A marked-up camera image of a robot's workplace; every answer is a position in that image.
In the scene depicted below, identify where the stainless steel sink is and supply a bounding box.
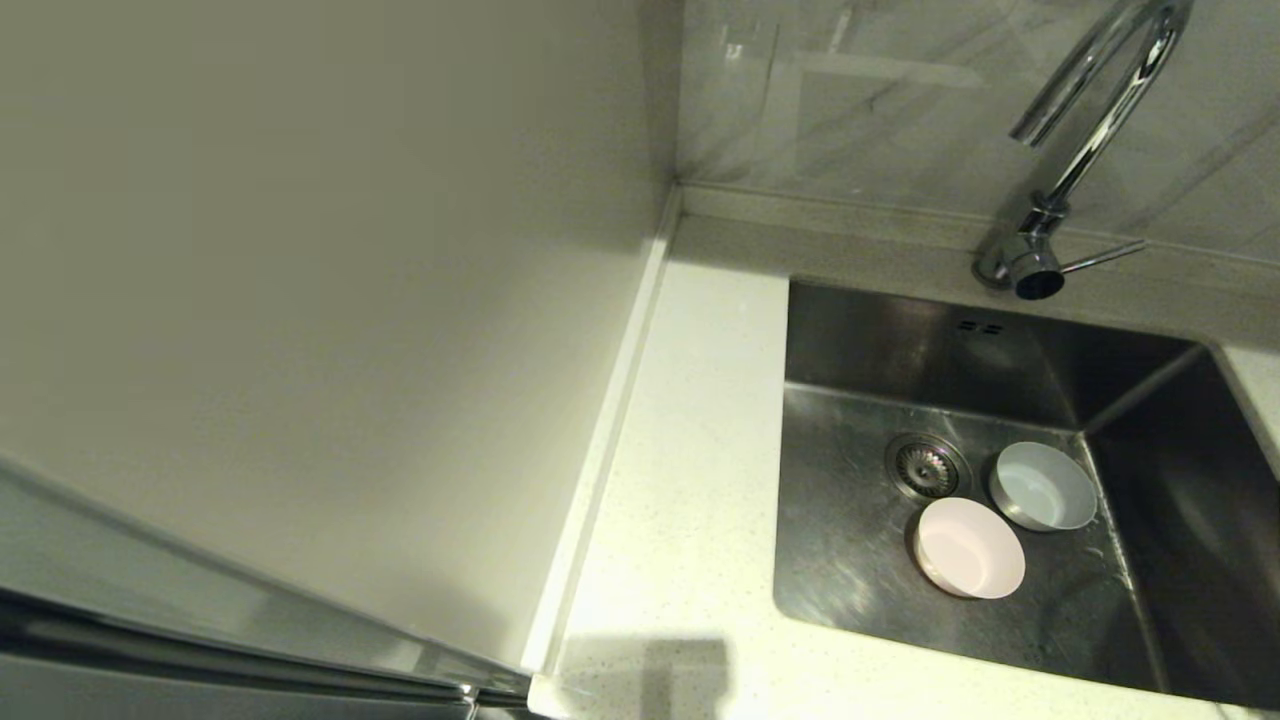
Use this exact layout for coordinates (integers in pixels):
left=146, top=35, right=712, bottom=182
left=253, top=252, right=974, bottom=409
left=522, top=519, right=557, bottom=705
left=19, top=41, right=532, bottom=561
left=772, top=275, right=1280, bottom=713

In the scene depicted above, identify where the round metal drain strainer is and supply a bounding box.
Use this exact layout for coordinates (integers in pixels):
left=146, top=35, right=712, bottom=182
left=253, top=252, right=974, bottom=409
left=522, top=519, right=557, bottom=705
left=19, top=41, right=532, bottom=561
left=884, top=432, right=973, bottom=502

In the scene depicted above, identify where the white cabinet side panel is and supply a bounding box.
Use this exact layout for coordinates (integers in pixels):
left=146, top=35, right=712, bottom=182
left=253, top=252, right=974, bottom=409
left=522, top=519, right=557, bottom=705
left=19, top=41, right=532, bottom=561
left=0, top=0, right=683, bottom=673

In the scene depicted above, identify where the chrome faucet lever handle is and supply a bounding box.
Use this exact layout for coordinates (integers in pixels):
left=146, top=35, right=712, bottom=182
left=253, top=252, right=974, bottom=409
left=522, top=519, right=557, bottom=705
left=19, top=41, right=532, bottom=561
left=1060, top=239, right=1148, bottom=276

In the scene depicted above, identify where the blue-grey bowl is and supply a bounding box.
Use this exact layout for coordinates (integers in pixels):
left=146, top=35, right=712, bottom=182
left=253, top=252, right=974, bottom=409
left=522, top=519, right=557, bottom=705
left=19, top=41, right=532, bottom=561
left=988, top=441, right=1099, bottom=533

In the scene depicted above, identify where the chrome gooseneck faucet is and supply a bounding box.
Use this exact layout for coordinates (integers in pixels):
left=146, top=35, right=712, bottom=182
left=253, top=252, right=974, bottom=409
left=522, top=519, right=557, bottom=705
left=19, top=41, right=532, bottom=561
left=974, top=0, right=1197, bottom=302

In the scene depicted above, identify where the pink bowl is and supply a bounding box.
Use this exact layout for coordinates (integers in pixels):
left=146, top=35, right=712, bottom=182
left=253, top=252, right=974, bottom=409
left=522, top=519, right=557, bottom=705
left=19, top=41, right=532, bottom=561
left=913, top=497, right=1027, bottom=601

